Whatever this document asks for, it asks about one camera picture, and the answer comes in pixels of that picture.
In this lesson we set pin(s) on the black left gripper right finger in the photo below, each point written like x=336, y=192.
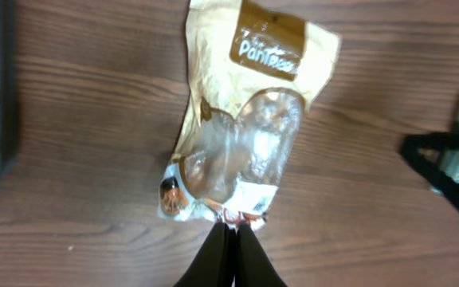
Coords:
x=253, y=267

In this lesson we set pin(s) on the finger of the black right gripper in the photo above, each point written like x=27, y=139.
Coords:
x=429, y=171

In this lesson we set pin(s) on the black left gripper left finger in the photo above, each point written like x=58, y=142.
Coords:
x=214, y=263

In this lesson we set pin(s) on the brown snack bag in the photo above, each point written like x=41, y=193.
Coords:
x=253, y=74

